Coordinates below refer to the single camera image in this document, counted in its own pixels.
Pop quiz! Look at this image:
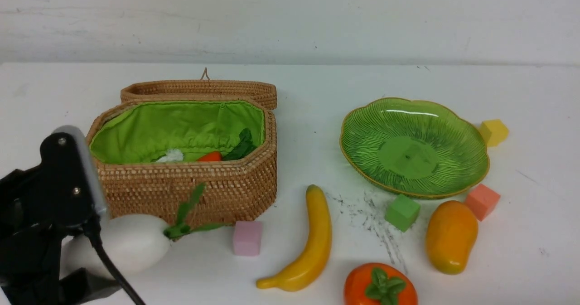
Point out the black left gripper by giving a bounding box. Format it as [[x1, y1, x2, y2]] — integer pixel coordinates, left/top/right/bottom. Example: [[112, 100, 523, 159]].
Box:
[[0, 133, 121, 305]]

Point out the white radish with leaves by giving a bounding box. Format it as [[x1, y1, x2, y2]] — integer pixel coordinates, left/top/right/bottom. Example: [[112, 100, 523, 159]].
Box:
[[61, 183, 223, 280]]

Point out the orange carrot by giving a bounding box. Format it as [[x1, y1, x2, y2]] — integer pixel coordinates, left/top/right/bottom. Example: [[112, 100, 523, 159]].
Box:
[[196, 128, 257, 162]]

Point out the yellow banana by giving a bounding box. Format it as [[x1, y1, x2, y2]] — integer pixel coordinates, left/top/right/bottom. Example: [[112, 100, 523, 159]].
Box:
[[256, 184, 332, 292]]

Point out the orange persimmon with green calyx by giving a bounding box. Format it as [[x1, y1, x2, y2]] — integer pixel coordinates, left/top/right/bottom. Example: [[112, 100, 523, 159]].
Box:
[[343, 262, 419, 305]]

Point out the orange yellow mango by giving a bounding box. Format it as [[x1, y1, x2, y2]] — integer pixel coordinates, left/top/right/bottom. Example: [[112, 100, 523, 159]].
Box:
[[425, 200, 479, 275]]

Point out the woven rattan basket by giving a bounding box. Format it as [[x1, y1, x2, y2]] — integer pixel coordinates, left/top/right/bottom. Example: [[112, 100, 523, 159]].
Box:
[[87, 96, 278, 228]]

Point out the pink foam cube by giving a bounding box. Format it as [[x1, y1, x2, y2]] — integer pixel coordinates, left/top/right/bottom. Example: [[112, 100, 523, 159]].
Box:
[[232, 221, 263, 256]]

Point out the woven rattan basket lid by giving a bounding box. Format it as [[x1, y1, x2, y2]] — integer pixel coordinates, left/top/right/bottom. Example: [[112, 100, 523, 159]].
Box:
[[120, 68, 278, 110]]

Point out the green foam cube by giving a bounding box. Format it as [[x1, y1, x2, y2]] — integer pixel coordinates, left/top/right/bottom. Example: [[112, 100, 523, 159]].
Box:
[[384, 195, 421, 232]]

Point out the green leaf-shaped glass plate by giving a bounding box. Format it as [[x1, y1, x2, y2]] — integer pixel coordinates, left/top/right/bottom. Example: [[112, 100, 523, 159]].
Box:
[[339, 98, 490, 199]]

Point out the coral foam cube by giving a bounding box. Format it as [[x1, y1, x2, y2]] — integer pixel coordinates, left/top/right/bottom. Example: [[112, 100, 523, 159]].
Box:
[[464, 184, 501, 222]]

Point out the yellow foam cube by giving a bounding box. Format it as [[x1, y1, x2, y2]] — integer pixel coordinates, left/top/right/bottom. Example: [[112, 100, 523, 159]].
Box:
[[479, 119, 509, 148]]

